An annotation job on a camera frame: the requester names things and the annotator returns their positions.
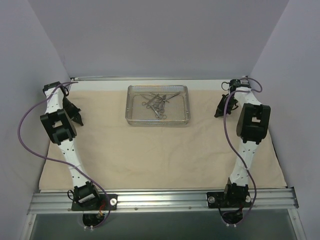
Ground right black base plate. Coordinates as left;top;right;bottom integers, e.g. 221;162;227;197
206;191;252;209

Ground steel ring-handled clamp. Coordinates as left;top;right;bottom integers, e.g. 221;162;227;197
153;94;167;113

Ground beige wrapping cloth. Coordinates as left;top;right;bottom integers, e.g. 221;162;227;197
37;86;288;191

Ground steel scissors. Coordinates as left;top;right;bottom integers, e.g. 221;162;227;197
141;93;163;107

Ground right aluminium side rail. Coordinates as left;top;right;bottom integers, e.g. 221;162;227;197
240;76;251;88

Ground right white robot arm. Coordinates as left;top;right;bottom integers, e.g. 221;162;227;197
214;76;271;207

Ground aluminium front rail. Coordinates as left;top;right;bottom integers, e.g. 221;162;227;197
28;188;299;215

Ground wire mesh instrument tray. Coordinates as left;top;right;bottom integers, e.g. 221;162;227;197
125;85;191;127

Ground steel ring-handled forceps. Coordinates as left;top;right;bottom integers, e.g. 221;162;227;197
151;94;167;120

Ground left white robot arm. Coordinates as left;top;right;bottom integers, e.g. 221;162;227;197
40;81;101;210

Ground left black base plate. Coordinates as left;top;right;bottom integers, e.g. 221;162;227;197
71;193;118;212

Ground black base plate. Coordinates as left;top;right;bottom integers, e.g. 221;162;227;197
71;193;118;212
206;191;252;209

